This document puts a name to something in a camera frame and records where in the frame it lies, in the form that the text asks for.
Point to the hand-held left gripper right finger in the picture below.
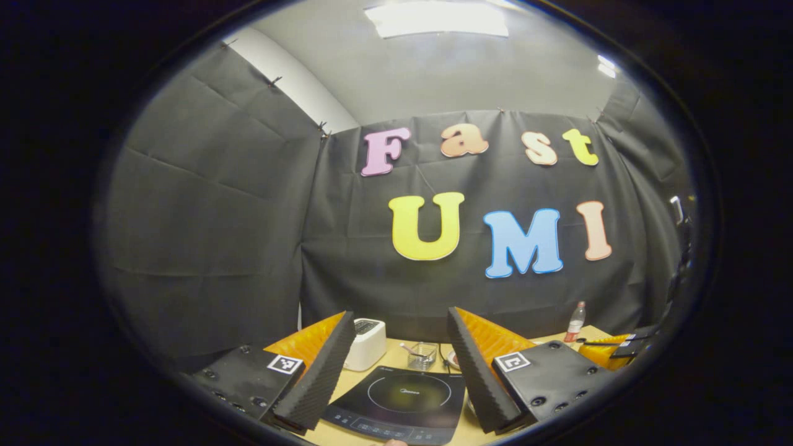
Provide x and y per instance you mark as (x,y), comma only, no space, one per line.
(474,371)

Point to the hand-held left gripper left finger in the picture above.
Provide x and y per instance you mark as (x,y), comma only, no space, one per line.
(322,371)

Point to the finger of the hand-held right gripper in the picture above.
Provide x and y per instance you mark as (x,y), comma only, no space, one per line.
(604,354)

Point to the black induction cooktop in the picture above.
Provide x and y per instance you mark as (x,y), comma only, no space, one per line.
(403,396)

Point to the white round plate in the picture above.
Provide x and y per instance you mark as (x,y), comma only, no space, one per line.
(454,359)

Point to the clear water bottle red label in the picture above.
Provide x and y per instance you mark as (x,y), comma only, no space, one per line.
(575,322)

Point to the white toaster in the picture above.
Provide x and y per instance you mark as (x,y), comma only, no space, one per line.
(367,344)

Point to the red checkered stick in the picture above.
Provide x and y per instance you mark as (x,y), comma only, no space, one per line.
(410,349)

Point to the black backdrop cloth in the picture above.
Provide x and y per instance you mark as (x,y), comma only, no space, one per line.
(204,229)

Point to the small ceiling light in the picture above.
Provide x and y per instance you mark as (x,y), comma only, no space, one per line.
(607,66)

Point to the large ceiling light panel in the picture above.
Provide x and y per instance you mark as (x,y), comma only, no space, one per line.
(433,18)

